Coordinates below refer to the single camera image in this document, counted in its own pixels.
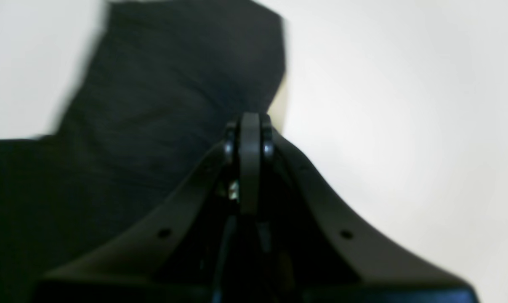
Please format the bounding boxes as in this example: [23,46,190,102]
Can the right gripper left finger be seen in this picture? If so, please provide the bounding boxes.
[35,118,239,303]

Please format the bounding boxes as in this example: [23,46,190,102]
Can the black t-shirt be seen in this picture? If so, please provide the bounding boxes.
[0,0,286,303]

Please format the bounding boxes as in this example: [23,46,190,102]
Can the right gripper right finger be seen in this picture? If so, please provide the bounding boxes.
[255,114,478,303]

